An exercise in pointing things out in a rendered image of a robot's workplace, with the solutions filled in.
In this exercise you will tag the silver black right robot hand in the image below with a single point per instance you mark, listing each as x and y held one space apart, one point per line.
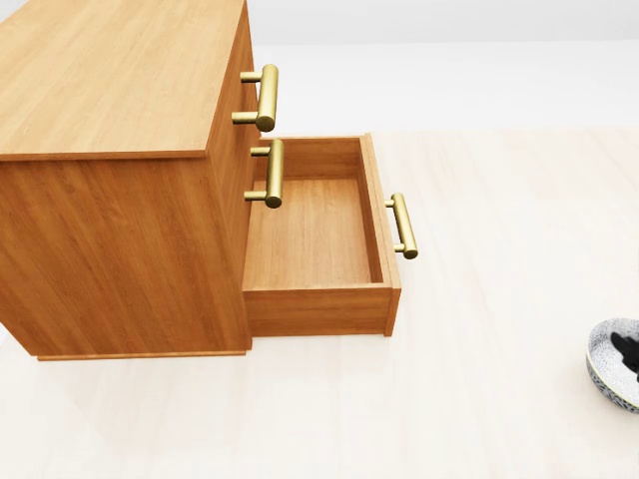
630 351

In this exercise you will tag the black white patterned bowl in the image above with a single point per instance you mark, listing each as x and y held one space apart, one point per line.
604 369

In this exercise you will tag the wooden cabinet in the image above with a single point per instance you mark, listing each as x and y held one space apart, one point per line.
110 224

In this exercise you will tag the open wooden drawer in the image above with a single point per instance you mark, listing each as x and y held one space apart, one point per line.
309 234

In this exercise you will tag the closed wooden drawer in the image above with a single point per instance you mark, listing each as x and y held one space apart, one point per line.
233 95
230 174

